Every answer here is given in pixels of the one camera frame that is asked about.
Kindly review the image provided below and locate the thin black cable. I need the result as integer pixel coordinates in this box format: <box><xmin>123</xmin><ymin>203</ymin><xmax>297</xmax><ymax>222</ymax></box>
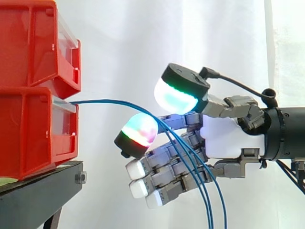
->
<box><xmin>276</xmin><ymin>158</ymin><xmax>305</xmax><ymax>197</ymax></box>
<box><xmin>199</xmin><ymin>67</ymin><xmax>278</xmax><ymax>108</ymax></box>

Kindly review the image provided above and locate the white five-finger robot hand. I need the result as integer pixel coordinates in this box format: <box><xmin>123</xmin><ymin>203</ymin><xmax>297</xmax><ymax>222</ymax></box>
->
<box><xmin>114</xmin><ymin>62</ymin><xmax>269</xmax><ymax>210</ymax></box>

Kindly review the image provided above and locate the black metal stand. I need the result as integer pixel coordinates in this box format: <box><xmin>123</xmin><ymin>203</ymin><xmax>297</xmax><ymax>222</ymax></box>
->
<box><xmin>0</xmin><ymin>160</ymin><xmax>87</xmax><ymax>229</ymax></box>

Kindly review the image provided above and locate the red plastic bin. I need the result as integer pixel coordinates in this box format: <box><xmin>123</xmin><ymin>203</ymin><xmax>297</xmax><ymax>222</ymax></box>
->
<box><xmin>0</xmin><ymin>86</ymin><xmax>80</xmax><ymax>181</ymax></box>
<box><xmin>0</xmin><ymin>0</ymin><xmax>82</xmax><ymax>100</ymax></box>

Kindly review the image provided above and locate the blue cable bundle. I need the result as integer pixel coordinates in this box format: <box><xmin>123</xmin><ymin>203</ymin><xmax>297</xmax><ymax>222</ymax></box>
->
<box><xmin>70</xmin><ymin>99</ymin><xmax>227</xmax><ymax>229</ymax></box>

